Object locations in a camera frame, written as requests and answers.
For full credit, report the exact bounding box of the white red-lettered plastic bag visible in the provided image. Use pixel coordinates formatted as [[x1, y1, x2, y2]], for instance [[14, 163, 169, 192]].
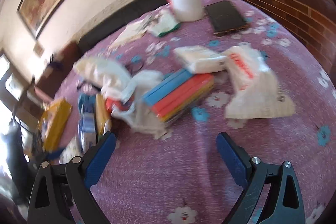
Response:
[[223, 46, 295, 119]]

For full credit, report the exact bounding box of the blue red sponge pack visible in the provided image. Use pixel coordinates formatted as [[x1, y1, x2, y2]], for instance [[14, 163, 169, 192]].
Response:
[[142, 69, 215, 123]]

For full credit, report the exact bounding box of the white tissue pack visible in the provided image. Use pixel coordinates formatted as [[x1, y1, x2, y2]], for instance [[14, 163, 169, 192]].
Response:
[[173, 46, 226, 75]]

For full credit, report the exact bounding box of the yellow cardboard box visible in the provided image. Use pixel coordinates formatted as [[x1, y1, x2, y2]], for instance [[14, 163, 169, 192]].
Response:
[[39, 98, 72, 152]]

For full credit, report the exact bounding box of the purple floral tablecloth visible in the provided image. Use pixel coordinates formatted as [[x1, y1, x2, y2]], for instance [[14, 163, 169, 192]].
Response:
[[86, 0, 335, 223]]

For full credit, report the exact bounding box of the white paper booklet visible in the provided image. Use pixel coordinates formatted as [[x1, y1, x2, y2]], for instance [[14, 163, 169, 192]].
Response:
[[108, 15, 154, 50]]

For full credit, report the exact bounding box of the black tablet device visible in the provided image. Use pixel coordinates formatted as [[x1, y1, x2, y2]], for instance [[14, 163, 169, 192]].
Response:
[[205, 1, 249, 36]]

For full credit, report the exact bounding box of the wooden slatted cabinet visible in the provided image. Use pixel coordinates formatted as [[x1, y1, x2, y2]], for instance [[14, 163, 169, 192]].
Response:
[[244, 0, 335, 75]]

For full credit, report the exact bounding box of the white green cloth pack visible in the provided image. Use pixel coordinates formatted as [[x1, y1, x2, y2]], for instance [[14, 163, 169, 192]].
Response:
[[146, 9, 181, 38]]

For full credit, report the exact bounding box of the white plastic bucket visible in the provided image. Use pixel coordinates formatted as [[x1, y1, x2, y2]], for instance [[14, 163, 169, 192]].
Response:
[[171, 0, 205, 22]]

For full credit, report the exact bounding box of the black sofa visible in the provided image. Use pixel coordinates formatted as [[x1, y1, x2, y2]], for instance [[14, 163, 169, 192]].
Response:
[[78, 0, 167, 54]]

